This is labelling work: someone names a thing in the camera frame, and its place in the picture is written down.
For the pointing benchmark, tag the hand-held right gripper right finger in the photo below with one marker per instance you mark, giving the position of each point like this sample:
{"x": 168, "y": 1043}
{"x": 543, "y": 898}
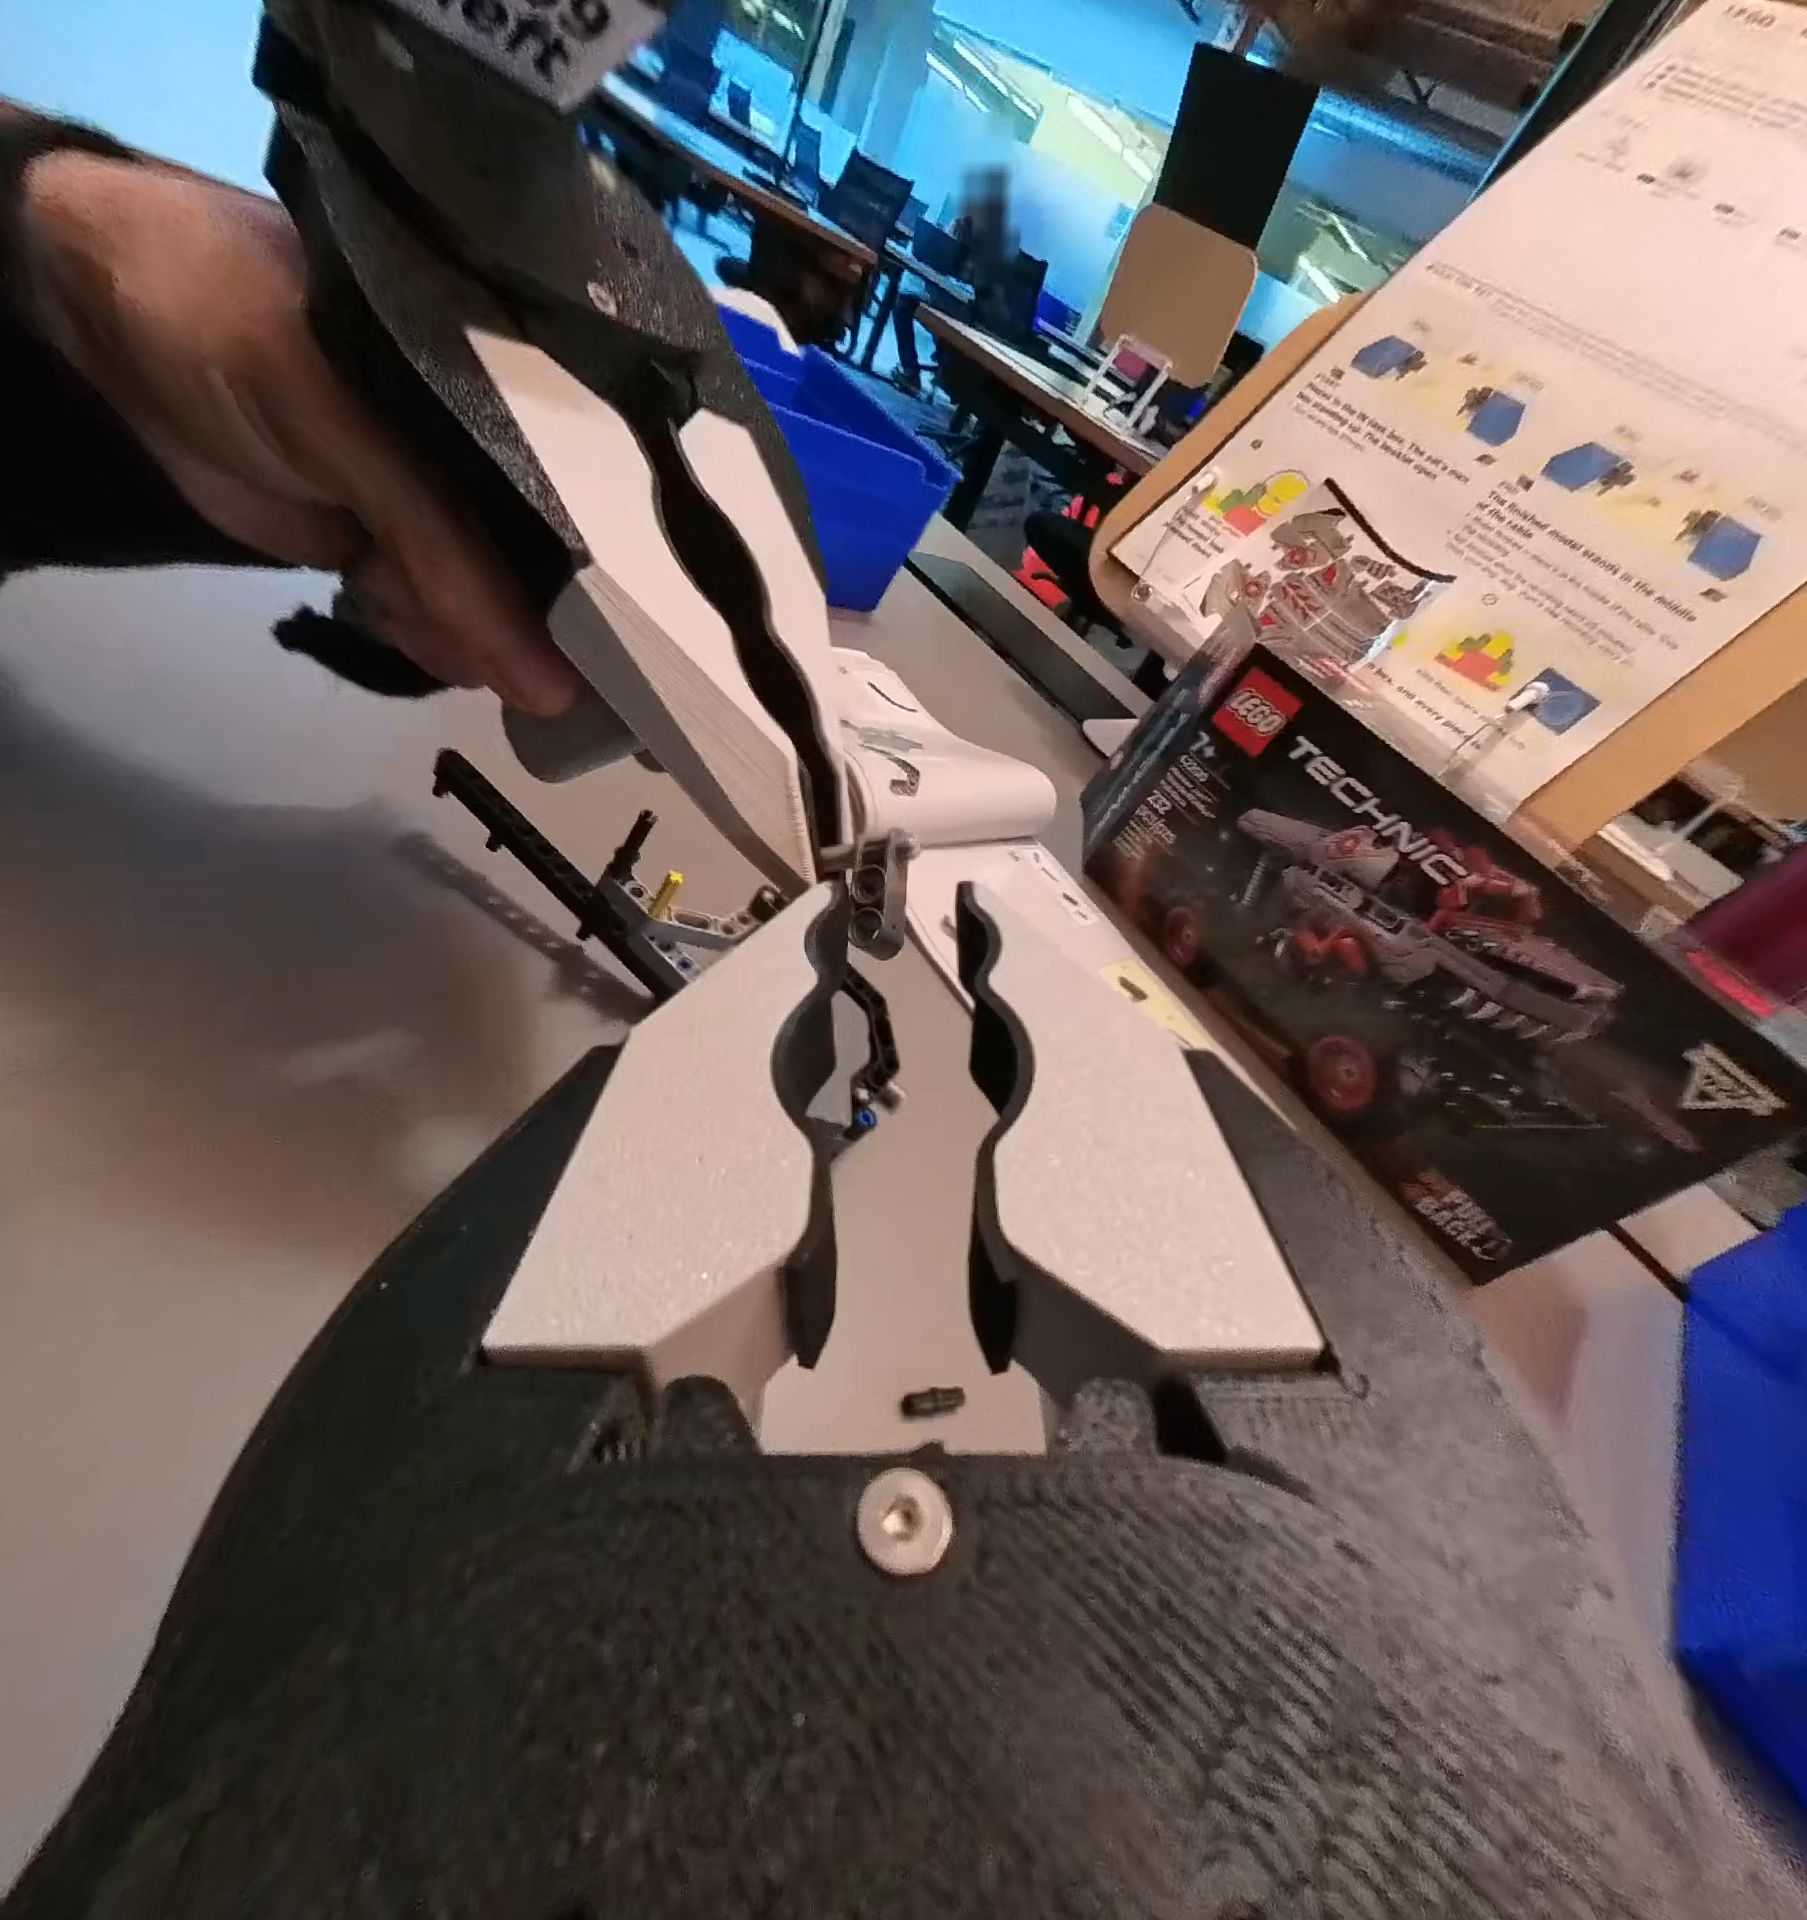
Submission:
{"x": 1144, "y": 1200}

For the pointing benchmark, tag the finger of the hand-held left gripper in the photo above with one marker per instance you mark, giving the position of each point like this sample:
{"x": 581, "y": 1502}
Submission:
{"x": 784, "y": 525}
{"x": 693, "y": 750}

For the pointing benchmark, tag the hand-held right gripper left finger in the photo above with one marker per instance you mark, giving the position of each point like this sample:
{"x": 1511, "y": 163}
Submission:
{"x": 662, "y": 1200}

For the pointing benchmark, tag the grey black toy brick assembly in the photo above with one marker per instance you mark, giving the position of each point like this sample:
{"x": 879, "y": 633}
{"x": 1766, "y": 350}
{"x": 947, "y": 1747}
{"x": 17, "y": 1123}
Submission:
{"x": 625, "y": 915}

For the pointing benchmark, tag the grey toy connector piece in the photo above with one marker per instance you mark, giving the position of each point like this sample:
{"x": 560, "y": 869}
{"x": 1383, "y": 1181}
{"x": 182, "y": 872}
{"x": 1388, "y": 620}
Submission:
{"x": 873, "y": 886}

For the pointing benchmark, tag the person's left forearm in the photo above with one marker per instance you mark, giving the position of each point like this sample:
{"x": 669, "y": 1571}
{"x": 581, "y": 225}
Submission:
{"x": 2, "y": 451}

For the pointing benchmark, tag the wooden background desk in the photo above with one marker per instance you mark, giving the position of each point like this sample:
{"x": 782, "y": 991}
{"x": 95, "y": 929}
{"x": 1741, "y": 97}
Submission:
{"x": 1038, "y": 383}

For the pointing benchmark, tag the person's left hand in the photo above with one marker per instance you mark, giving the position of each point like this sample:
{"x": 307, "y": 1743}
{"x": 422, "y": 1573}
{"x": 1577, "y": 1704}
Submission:
{"x": 199, "y": 361}

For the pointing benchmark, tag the blue plastic bin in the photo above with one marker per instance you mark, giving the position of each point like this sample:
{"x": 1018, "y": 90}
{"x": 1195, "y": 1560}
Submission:
{"x": 1774, "y": 1500}
{"x": 858, "y": 479}

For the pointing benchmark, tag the white instruction booklet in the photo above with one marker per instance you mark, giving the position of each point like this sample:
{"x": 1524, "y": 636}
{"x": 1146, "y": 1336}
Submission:
{"x": 933, "y": 779}

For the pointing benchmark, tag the small black toy pin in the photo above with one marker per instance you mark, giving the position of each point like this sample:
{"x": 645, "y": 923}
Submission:
{"x": 933, "y": 1402}

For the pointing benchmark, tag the black toy truck box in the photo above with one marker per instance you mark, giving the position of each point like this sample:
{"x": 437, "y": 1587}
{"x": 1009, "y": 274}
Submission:
{"x": 1444, "y": 974}

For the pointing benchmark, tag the wooden display board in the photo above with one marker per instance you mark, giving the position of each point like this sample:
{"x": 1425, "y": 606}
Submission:
{"x": 1180, "y": 286}
{"x": 1714, "y": 720}

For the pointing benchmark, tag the grey red sticker sheet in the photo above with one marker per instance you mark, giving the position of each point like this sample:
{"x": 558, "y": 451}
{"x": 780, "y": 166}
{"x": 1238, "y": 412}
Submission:
{"x": 1323, "y": 585}

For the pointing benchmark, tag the black upright panel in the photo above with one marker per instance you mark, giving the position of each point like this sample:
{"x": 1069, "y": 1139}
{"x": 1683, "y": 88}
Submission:
{"x": 1242, "y": 141}

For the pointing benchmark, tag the maroon plastic bin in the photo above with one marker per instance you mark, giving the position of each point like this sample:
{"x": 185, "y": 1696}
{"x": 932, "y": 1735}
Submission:
{"x": 1788, "y": 901}

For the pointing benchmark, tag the white instruction sheet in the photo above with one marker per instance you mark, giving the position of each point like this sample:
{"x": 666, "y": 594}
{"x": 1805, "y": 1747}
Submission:
{"x": 1593, "y": 375}

